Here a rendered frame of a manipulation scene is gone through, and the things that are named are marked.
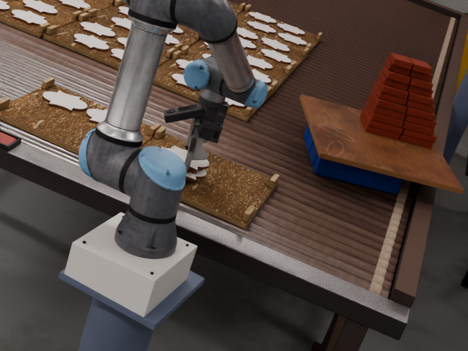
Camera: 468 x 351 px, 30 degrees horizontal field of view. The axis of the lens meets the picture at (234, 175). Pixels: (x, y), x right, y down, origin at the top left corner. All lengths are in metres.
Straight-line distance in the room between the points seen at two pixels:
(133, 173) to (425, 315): 2.54
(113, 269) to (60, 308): 1.46
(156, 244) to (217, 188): 0.54
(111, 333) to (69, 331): 1.20
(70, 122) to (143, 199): 0.73
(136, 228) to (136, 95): 0.31
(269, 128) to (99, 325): 1.23
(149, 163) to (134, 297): 0.31
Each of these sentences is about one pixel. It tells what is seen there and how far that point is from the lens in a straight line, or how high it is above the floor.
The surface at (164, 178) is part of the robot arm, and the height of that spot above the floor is 1.17.
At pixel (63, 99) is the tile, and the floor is 0.95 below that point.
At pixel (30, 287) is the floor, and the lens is 3.55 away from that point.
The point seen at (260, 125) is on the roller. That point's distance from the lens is 3.16.
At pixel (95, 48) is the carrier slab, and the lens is 3.34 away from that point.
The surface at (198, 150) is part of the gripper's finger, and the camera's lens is 2.48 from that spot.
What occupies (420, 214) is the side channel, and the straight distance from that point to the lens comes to 2.87.
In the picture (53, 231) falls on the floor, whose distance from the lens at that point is 3.93.
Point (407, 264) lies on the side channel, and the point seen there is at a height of 0.95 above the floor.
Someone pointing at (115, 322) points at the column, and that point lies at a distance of 2.17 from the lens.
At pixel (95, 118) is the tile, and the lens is 2.75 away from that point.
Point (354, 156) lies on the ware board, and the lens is 2.85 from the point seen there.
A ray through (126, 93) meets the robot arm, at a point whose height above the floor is 1.30.
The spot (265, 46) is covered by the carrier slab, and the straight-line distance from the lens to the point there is 4.01.
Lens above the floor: 2.06
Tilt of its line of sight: 25 degrees down
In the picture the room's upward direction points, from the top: 19 degrees clockwise
